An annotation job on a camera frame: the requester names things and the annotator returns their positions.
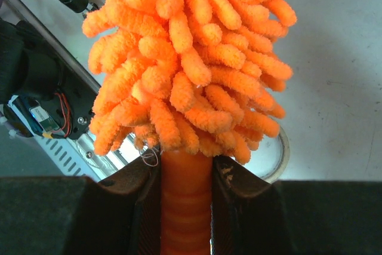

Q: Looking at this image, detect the orange microfiber duster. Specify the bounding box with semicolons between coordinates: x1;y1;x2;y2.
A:
82;0;297;254

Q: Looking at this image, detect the clear tape roll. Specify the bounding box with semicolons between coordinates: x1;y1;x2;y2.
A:
256;127;290;183

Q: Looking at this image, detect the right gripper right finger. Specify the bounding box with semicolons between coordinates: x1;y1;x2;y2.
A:
212;156;381;254

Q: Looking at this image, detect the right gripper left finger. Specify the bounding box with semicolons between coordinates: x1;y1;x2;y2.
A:
1;158;161;254

